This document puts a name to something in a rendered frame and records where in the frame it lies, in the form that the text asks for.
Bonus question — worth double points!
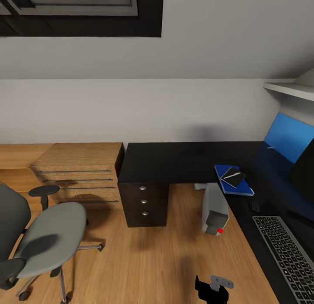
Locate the mouse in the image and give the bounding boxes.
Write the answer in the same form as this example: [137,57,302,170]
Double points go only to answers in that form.
[249,200,260,212]

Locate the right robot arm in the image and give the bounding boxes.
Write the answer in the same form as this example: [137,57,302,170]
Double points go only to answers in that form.
[195,275,234,304]

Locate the swivel chair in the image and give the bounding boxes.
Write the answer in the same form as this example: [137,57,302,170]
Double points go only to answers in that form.
[0,182,103,304]

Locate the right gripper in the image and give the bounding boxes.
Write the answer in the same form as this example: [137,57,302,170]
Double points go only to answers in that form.
[195,276,228,304]

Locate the keyboard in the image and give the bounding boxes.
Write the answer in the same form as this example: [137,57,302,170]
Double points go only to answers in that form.
[252,216,314,304]

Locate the monitor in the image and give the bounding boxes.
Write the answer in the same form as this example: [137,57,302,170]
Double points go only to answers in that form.
[285,138,314,225]

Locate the folder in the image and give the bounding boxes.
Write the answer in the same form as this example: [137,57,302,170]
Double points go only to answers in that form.
[215,165,255,196]

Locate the notebook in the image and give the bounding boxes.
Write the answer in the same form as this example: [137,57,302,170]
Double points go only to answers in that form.
[220,167,246,188]

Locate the desktop computer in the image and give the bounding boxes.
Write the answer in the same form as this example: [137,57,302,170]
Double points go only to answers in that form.
[201,182,230,236]

